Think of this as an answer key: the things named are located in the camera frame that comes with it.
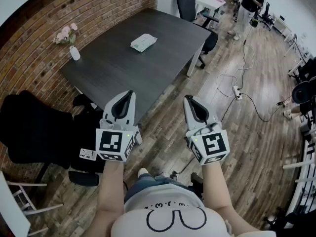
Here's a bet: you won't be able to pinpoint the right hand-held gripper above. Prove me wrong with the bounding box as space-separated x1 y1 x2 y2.
183 95 230 166

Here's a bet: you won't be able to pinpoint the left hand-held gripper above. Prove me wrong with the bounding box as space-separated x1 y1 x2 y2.
95 90 136 162

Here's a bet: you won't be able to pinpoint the white wet wipe pack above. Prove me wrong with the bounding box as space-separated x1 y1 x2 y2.
130 33 158 53

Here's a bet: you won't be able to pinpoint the person's right forearm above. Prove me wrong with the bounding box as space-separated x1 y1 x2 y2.
201 159 262 237

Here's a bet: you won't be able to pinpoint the person's left forearm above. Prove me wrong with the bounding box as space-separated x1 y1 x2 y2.
95 159 126 237

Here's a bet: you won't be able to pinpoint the white table leg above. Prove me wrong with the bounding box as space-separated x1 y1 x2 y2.
134 124 144 145
186 39 207 78

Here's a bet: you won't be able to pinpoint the white power strip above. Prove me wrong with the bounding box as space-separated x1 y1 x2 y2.
233 85 243 101

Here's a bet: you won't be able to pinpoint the white dotted tag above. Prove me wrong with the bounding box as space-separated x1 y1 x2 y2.
79 148 97 161

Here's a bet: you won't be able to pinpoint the white ceramic vase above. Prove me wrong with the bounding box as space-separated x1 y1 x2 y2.
69 45 81 61

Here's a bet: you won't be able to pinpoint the black waist device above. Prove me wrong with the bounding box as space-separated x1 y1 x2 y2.
190 172 205 202

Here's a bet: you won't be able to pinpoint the person's blue jeans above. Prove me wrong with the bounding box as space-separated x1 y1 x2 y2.
125 174 198 202

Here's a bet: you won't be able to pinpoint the black office chair with tag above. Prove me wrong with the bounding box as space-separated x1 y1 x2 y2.
0 90 106 188

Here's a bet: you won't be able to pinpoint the pink flower bunch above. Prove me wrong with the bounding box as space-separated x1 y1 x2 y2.
52 23 79 46

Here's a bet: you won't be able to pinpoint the green and black device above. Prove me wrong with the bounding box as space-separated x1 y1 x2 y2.
249 14 260 28

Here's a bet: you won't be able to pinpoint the person's white printed shirt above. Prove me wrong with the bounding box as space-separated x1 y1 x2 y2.
110 181 277 237

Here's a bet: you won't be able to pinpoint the black office chair with headrest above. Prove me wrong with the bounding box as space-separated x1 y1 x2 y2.
176 0 221 69

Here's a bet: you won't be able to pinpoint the white desk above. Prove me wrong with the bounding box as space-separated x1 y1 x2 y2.
195 0 227 22

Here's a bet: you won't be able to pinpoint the small black office chair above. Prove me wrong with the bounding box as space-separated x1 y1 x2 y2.
261 1 276 31

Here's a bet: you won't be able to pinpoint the white metal rack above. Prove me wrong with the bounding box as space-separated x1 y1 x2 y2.
282 132 316 216

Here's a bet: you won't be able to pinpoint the row of white desks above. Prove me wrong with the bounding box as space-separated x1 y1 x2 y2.
273 13 316 78

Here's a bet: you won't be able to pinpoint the white looped cable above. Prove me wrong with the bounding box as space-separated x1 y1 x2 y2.
216 74 238 98

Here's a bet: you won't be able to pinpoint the long black floor cable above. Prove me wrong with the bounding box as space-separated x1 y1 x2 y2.
240 92 293 122

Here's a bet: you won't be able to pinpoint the thin dark cable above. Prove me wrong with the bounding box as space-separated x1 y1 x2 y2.
237 26 255 93

